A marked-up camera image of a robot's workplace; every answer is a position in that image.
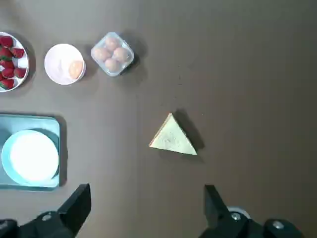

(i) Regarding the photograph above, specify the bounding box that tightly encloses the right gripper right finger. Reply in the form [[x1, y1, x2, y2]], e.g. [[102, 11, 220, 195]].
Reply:
[[198, 184, 306, 238]]

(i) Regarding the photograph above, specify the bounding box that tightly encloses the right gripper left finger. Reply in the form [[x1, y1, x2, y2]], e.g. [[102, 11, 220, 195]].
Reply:
[[0, 183, 92, 238]]

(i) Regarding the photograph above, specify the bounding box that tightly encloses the triangular white bread sandwich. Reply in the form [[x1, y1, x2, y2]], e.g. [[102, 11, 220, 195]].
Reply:
[[149, 113, 198, 156]]

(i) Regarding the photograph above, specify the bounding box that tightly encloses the light blue plate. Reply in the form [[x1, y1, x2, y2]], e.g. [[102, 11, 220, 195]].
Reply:
[[1, 129, 60, 187]]

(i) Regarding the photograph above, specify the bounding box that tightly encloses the grey rectangular tray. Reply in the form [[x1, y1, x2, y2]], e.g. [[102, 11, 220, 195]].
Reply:
[[0, 113, 61, 192]]

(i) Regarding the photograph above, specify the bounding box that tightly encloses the white round plate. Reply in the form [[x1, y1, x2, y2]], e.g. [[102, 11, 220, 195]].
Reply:
[[0, 31, 30, 93]]

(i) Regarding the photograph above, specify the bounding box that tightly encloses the brown egg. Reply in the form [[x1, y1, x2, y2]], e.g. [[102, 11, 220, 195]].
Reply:
[[105, 58, 119, 71], [94, 47, 111, 60], [113, 47, 129, 61], [105, 37, 120, 50], [69, 60, 84, 79]]

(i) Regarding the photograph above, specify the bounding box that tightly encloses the clear plastic egg box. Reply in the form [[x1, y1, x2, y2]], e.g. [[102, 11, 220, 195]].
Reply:
[[90, 31, 135, 77]]

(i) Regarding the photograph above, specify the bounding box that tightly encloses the red strawberry pile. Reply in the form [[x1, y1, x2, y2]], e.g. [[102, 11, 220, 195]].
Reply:
[[0, 35, 27, 90]]

